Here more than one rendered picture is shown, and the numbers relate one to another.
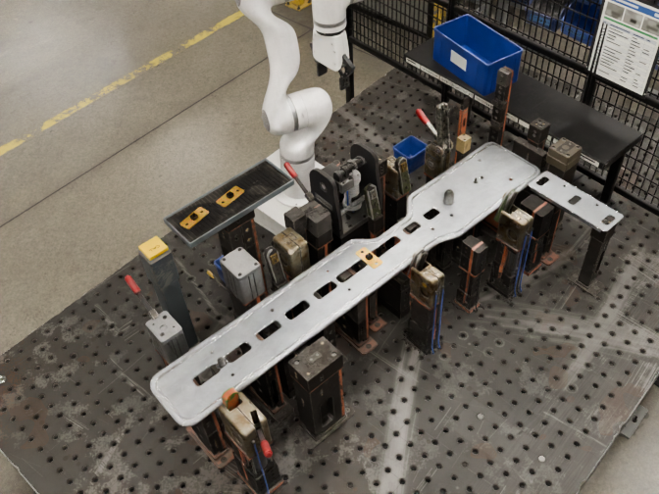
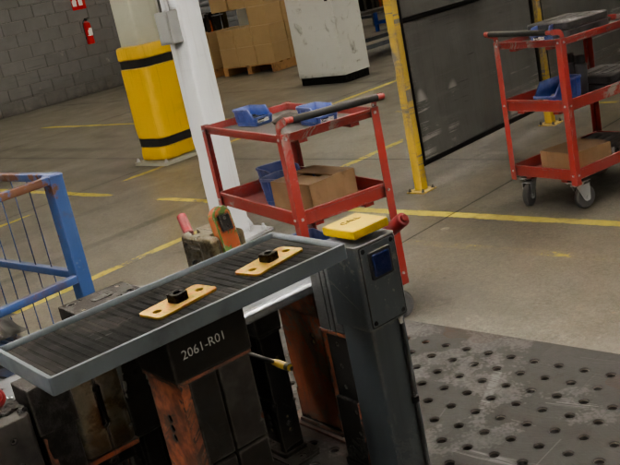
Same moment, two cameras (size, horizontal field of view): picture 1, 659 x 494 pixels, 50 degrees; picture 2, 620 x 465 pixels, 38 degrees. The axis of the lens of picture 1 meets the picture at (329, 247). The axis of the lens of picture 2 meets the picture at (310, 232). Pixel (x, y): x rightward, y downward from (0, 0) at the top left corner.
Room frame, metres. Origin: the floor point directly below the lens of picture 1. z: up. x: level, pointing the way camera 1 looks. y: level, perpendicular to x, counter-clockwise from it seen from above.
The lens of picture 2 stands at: (2.41, 0.44, 1.47)
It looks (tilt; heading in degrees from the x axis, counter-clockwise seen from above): 16 degrees down; 181
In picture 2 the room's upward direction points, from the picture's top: 12 degrees counter-clockwise
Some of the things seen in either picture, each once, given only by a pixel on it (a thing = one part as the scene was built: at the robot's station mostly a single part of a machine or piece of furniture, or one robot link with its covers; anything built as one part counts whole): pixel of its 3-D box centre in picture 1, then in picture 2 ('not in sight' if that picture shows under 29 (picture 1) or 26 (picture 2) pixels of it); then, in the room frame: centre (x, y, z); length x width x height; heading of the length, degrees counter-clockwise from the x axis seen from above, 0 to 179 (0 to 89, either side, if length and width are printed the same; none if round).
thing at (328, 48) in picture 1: (330, 43); not in sight; (1.64, -0.05, 1.55); 0.10 x 0.07 x 0.11; 38
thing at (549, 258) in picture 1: (548, 223); not in sight; (1.60, -0.73, 0.84); 0.11 x 0.06 x 0.29; 38
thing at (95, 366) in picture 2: (229, 200); (181, 301); (1.50, 0.27, 1.16); 0.37 x 0.14 x 0.02; 128
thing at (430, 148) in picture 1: (434, 185); not in sight; (1.79, -0.38, 0.88); 0.07 x 0.06 x 0.35; 38
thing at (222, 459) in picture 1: (201, 417); (315, 351); (0.99, 0.38, 0.84); 0.18 x 0.06 x 0.29; 38
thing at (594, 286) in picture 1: (595, 253); not in sight; (1.45, -0.84, 0.84); 0.11 x 0.06 x 0.29; 38
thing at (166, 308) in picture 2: (229, 195); (177, 297); (1.51, 0.27, 1.17); 0.08 x 0.04 x 0.01; 137
